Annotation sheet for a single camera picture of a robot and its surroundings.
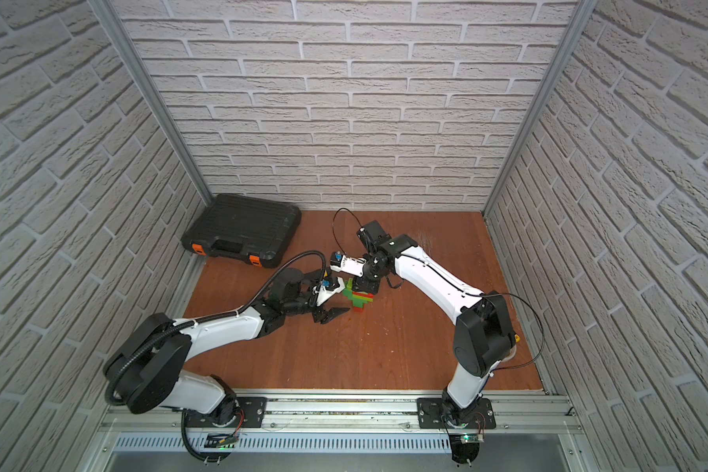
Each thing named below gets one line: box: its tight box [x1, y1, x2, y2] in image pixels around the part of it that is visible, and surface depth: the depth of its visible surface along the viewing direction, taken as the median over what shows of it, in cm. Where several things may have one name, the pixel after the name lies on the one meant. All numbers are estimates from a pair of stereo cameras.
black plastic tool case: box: [180, 193, 302, 269], surface depth 106 cm
